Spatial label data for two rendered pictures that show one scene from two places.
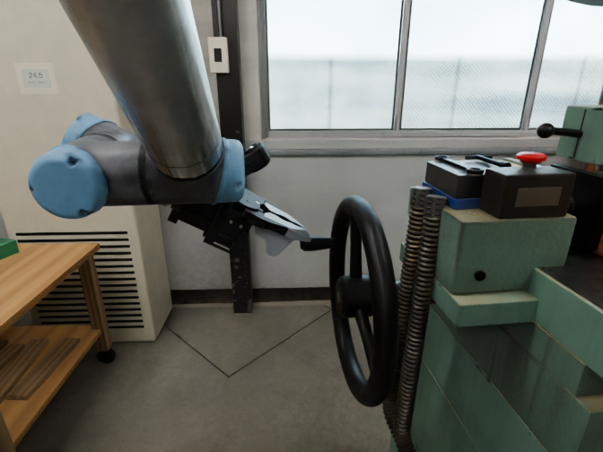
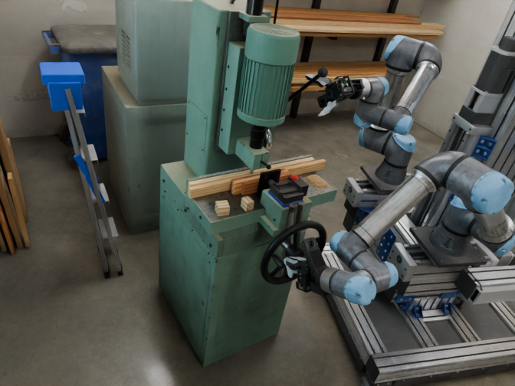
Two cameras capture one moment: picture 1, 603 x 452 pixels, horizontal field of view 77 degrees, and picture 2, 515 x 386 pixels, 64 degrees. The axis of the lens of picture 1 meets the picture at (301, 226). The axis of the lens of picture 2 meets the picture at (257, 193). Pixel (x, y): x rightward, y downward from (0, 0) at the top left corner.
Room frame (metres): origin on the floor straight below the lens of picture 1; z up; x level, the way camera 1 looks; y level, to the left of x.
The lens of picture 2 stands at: (1.21, 0.80, 1.80)
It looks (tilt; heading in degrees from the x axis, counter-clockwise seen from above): 34 degrees down; 239
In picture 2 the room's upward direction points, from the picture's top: 10 degrees clockwise
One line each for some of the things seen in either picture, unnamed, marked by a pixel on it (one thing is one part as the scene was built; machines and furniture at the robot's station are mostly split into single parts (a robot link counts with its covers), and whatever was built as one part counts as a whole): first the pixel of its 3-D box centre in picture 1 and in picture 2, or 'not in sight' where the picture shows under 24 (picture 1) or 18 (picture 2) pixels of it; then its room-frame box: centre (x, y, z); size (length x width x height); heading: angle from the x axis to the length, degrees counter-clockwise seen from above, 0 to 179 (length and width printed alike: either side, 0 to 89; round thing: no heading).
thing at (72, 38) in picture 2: not in sight; (100, 96); (0.84, -2.35, 0.48); 0.64 x 0.54 x 0.97; 5
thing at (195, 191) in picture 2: not in sight; (263, 177); (0.45, -0.42, 0.92); 0.66 x 0.02 x 0.04; 7
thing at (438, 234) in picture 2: not in sight; (452, 233); (-0.17, 0.06, 0.87); 0.15 x 0.15 x 0.10
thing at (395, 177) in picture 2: not in sight; (393, 168); (-0.28, -0.42, 0.87); 0.15 x 0.15 x 0.10
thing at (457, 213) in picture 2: not in sight; (467, 212); (-0.17, 0.07, 0.98); 0.13 x 0.12 x 0.14; 95
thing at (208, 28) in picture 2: not in sight; (221, 96); (0.55, -0.70, 1.16); 0.22 x 0.22 x 0.72; 7
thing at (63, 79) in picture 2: not in sight; (87, 181); (1.08, -1.05, 0.58); 0.27 x 0.25 x 1.16; 1
